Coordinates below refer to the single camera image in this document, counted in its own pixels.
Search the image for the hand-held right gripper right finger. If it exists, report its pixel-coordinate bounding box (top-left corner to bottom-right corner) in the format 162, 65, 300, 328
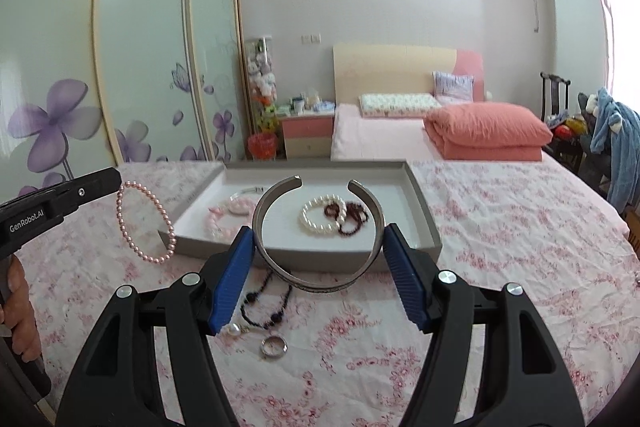
382, 223, 586, 427

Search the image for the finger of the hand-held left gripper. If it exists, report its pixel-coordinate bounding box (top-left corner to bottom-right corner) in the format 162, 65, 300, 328
50, 167, 123, 218

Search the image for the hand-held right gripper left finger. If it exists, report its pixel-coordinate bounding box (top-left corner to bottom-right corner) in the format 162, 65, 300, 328
55, 226, 256, 427

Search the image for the black bead necklace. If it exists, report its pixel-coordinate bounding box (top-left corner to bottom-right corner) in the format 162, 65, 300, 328
240, 268, 294, 331

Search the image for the grey cardboard tray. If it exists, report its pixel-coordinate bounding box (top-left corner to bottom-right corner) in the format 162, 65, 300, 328
159, 161, 443, 273

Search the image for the wide silver cuff bracelet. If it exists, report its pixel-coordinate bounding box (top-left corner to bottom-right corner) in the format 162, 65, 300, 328
251, 175, 387, 294

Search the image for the large pink bead bracelet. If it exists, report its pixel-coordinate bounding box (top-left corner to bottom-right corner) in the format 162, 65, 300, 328
204, 196, 257, 244

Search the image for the silver ring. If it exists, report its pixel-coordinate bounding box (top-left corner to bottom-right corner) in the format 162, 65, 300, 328
260, 334, 290, 360

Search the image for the dark red bead bracelet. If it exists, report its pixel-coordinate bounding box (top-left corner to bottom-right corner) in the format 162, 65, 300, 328
322, 202, 372, 238

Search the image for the small pink pearl bracelet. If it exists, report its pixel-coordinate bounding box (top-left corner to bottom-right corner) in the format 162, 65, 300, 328
116, 181, 177, 265

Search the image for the thin silver bangle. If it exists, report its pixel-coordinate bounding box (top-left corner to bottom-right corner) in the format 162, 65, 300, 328
234, 186, 266, 204

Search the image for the white pearl bracelet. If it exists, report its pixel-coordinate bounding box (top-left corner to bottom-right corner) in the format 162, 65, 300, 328
300, 195, 352, 238

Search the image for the person's left hand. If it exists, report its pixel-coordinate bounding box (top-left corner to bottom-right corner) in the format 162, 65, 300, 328
0, 256, 42, 349

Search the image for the pink floral bedspread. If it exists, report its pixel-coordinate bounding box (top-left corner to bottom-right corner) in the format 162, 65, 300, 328
0, 159, 637, 427

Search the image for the floral sliding door wardrobe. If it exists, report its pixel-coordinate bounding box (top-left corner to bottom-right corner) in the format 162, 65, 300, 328
0, 0, 254, 208

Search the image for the red waste basket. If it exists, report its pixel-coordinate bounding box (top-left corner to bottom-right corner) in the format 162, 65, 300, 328
247, 132, 278, 160

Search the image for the pink bed sheet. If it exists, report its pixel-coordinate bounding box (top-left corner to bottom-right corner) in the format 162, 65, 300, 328
330, 104, 631, 228

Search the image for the pink white nightstand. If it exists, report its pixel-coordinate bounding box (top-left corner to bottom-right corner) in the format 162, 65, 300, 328
277, 114, 335, 158

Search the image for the orange folded quilt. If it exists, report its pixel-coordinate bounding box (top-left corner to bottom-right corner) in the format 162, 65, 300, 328
424, 103, 553, 162

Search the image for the patterned white pillow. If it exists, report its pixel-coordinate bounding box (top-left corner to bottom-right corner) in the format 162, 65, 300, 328
358, 93, 441, 118

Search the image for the small lilac pillow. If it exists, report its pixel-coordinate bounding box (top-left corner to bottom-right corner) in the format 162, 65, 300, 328
432, 71, 475, 102

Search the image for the plush toy display tube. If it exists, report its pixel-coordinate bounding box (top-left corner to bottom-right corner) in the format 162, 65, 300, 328
245, 38, 279, 142

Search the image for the beige pink headboard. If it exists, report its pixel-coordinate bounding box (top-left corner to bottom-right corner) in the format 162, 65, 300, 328
333, 43, 485, 106

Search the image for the red yellow toy pile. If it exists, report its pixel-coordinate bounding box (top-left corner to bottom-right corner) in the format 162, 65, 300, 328
547, 114, 590, 142

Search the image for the brown cardboard box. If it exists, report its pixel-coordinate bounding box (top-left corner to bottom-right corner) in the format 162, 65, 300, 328
626, 212, 640, 254

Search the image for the dark wooden chair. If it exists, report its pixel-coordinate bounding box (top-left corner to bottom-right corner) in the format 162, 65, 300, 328
540, 72, 583, 172

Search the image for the dark office chair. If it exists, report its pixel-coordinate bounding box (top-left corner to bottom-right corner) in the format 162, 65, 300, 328
576, 92, 612, 180

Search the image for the blue fleece robe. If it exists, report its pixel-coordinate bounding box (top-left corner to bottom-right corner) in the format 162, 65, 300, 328
590, 88, 640, 215

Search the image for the air conditioner pipe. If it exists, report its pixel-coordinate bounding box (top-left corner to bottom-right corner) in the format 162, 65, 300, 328
527, 0, 552, 32

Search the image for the pink curtain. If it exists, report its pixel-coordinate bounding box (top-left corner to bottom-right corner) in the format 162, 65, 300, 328
580, 0, 640, 108

